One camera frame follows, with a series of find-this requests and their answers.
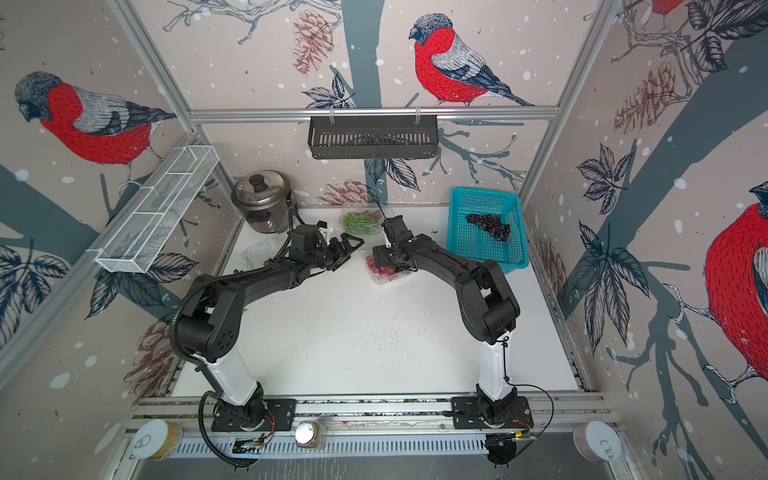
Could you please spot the clear clamshell container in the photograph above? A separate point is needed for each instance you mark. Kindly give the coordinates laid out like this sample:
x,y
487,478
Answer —
x,y
401,275
258,254
358,210

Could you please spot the teal plastic basket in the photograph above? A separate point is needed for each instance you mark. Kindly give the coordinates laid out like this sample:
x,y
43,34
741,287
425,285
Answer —
x,y
468,241

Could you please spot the silver rice cooker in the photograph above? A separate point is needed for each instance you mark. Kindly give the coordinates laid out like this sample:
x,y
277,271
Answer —
x,y
265,200

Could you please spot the green grape bunch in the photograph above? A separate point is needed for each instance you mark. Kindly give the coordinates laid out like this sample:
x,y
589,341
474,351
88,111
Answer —
x,y
358,223

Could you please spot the white tape roll right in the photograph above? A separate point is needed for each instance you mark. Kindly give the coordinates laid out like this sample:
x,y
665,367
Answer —
x,y
597,442

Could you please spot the small round silver light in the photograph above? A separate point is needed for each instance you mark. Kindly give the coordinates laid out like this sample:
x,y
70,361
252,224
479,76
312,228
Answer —
x,y
309,434

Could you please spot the pink red grape bunch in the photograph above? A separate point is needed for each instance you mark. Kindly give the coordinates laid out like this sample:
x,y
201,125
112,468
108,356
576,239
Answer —
x,y
380,274

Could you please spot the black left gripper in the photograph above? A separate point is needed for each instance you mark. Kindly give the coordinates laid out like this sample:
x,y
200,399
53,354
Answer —
x,y
346,245

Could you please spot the white tape roll left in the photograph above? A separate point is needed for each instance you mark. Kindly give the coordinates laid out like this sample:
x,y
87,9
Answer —
x,y
156,440

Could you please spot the white tape roll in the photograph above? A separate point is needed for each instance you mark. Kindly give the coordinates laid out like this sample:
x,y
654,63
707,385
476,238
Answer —
x,y
156,440
597,442

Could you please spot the black hanging wire basket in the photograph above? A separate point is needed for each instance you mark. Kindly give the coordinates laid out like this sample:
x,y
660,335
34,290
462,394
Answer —
x,y
373,137

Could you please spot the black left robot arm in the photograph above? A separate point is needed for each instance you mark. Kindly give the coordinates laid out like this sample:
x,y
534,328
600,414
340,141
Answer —
x,y
205,327

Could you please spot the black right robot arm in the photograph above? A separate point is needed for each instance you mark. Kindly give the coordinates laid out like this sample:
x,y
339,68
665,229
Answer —
x,y
487,306

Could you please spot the white wire mesh shelf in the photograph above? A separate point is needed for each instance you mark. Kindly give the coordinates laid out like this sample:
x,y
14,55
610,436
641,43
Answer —
x,y
141,237

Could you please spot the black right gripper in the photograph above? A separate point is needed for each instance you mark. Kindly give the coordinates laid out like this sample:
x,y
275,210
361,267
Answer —
x,y
386,249

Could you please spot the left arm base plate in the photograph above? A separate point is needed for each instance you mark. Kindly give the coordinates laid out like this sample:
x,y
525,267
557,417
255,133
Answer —
x,y
265,415

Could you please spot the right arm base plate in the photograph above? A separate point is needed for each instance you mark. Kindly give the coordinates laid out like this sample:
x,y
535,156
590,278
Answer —
x,y
476,412

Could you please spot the dark purple grape bunch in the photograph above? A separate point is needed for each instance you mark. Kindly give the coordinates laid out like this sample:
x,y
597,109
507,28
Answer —
x,y
492,225

